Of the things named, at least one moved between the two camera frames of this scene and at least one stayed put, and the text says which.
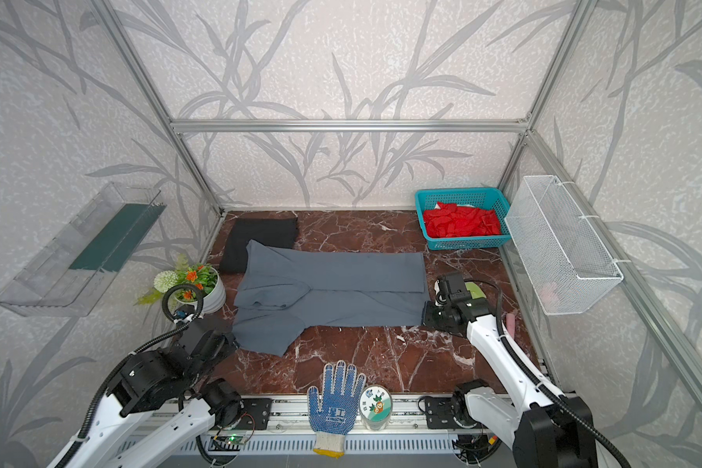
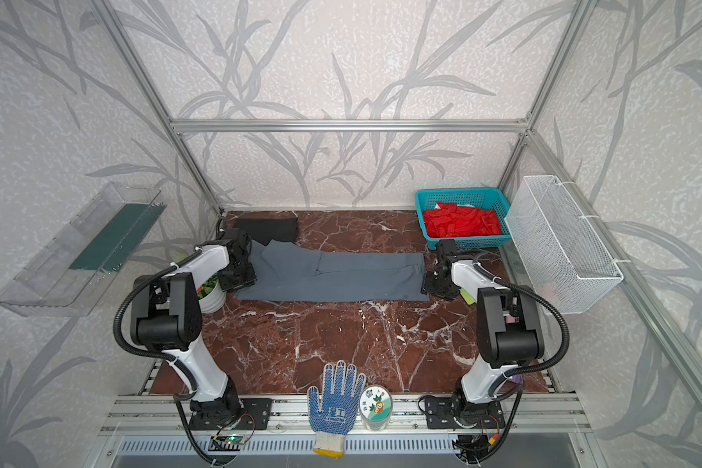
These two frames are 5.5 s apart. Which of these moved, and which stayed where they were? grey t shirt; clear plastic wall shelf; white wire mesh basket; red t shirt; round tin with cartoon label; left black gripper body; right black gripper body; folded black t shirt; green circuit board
Moved: grey t shirt; left black gripper body; right black gripper body
Stayed: folded black t shirt; red t shirt; white wire mesh basket; round tin with cartoon label; clear plastic wall shelf; green circuit board
